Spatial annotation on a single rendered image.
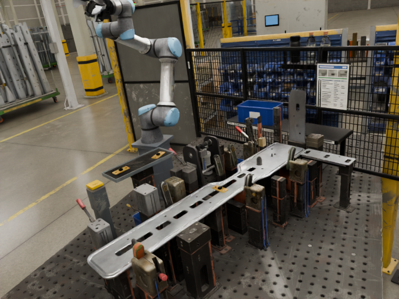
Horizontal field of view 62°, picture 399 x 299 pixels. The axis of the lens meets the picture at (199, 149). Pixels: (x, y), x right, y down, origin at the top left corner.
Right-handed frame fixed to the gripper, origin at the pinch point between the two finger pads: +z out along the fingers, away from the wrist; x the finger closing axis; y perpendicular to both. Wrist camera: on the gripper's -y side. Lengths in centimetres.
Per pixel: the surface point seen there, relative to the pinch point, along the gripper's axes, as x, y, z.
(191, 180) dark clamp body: -77, 57, -22
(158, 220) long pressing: -79, 60, 11
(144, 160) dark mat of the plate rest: -51, 59, -13
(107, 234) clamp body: -67, 66, 29
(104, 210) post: -54, 74, 15
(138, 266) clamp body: -88, 49, 43
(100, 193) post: -50, 66, 16
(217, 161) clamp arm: -80, 48, -38
